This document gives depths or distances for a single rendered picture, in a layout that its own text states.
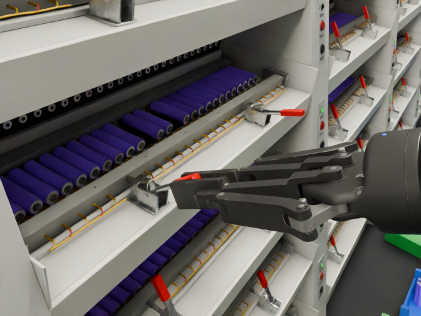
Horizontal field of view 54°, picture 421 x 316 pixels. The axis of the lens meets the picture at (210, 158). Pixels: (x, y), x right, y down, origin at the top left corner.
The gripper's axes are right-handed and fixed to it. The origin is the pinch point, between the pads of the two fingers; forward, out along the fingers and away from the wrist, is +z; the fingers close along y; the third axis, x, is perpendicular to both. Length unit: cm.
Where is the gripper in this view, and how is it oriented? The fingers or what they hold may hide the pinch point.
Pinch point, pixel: (207, 189)
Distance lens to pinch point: 41.1
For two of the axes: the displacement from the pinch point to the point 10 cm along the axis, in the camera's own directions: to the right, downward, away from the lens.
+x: -3.1, -9.1, -2.8
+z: -7.8, 0.8, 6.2
